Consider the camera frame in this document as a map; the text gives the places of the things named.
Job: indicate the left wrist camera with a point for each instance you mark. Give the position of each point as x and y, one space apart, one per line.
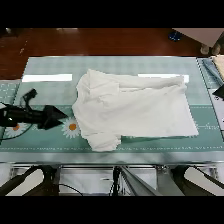
30 93

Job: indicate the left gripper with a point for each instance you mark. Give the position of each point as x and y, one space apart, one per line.
40 117

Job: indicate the white T-shirt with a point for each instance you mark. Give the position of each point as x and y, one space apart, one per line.
133 110

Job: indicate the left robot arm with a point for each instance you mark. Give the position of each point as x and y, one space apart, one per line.
15 117

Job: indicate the beige garment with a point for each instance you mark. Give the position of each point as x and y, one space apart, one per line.
220 65

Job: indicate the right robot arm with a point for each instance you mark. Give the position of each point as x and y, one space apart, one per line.
200 182

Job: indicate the blue garment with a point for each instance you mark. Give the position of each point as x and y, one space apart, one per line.
211 69

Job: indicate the silver frame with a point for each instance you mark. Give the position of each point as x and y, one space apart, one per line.
141 187

